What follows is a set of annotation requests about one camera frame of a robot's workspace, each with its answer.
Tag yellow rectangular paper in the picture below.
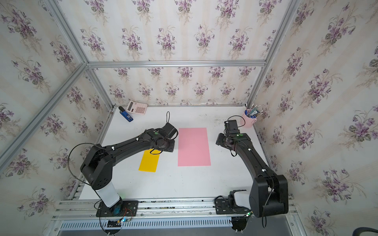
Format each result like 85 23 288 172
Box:
138 149 161 173

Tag pink rectangular paper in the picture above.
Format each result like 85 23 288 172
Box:
178 128 211 167

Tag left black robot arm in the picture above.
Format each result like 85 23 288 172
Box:
80 123 179 214

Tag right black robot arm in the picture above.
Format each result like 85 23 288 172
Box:
216 133 289 218

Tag pink pen cup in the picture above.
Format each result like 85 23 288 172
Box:
240 110 258 128

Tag pens in cup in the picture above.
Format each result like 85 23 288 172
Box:
244 104 261 119

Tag pink calculator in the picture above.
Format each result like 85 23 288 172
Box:
125 101 148 115

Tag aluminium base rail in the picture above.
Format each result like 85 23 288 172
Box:
51 195 299 221

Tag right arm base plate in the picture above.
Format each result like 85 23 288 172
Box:
214 196 253 216

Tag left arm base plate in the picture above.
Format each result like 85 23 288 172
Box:
96 200 139 217

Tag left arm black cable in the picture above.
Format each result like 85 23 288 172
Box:
67 143 101 201

